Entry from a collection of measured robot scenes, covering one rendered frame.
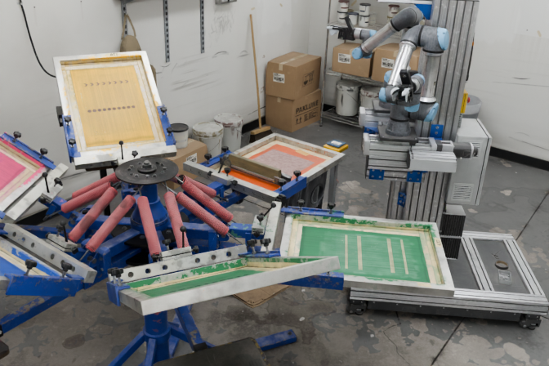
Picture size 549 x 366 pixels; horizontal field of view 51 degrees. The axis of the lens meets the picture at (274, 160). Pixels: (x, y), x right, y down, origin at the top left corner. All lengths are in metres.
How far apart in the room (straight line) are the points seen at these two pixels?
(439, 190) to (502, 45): 2.92
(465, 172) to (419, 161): 0.47
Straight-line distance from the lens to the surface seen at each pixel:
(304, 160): 3.81
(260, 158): 3.82
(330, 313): 4.04
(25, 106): 4.80
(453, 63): 3.63
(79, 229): 2.76
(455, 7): 3.56
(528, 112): 6.62
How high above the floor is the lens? 2.52
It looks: 24 degrees down
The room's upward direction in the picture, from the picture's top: 2 degrees clockwise
